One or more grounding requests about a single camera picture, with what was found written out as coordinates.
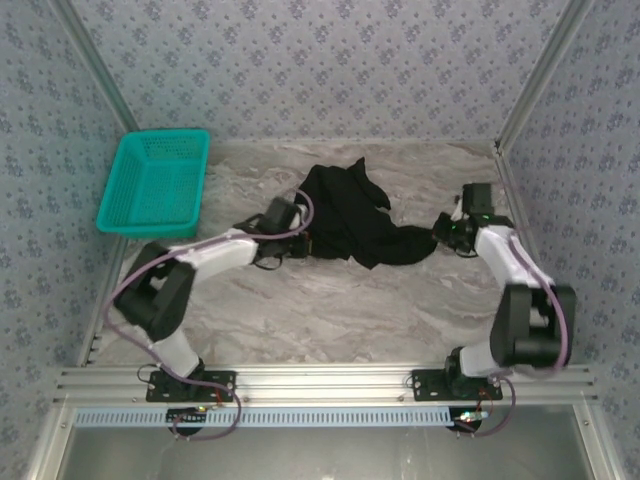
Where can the small electronics board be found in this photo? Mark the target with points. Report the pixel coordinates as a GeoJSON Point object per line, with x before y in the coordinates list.
{"type": "Point", "coordinates": [187, 412]}
{"type": "Point", "coordinates": [472, 416]}

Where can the aluminium side rail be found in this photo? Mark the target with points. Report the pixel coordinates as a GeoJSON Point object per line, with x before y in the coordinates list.
{"type": "Point", "coordinates": [91, 345]}
{"type": "Point", "coordinates": [504, 170]}

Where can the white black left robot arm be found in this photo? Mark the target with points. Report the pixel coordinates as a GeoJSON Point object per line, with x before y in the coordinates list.
{"type": "Point", "coordinates": [177, 352]}

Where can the aluminium corner post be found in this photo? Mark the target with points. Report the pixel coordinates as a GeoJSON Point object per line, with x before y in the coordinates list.
{"type": "Point", "coordinates": [97, 65]}
{"type": "Point", "coordinates": [542, 75]}

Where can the black t-shirt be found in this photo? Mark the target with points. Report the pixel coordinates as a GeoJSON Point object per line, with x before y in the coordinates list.
{"type": "Point", "coordinates": [350, 220]}

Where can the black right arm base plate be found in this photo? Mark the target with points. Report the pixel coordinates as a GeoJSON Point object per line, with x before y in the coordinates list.
{"type": "Point", "coordinates": [425, 385]}

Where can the aluminium frame rail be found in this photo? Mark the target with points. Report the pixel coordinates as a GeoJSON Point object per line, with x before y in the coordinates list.
{"type": "Point", "coordinates": [320, 382]}

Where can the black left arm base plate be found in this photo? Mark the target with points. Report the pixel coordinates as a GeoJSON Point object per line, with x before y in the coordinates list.
{"type": "Point", "coordinates": [225, 385]}

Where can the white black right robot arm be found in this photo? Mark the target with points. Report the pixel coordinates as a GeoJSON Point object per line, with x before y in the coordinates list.
{"type": "Point", "coordinates": [495, 260]}

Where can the teal plastic basket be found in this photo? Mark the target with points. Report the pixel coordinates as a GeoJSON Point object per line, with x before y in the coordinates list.
{"type": "Point", "coordinates": [150, 190]}

